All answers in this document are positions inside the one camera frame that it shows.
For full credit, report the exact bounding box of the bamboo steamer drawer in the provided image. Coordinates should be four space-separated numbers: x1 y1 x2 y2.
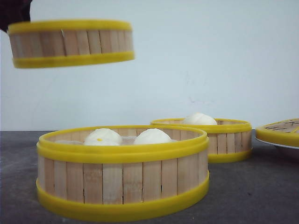
36 125 209 222
151 118 252 163
7 19 135 69

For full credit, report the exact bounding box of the white steamed bun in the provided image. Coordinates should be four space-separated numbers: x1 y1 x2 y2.
182 112 217 125
134 128 172 145

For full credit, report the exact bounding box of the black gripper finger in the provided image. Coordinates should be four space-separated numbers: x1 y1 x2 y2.
0 0 31 31

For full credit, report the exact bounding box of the white bun with yellow dot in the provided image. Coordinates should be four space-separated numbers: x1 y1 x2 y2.
84 128 122 146

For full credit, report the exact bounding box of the white plate under lid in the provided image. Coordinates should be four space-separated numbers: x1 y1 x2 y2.
255 137 299 150

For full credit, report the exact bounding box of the white steamed bun right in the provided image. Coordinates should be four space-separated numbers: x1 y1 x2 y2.
134 128 172 145

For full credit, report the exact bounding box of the woven bamboo steamer lid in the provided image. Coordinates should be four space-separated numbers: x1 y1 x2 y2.
256 118 299 147

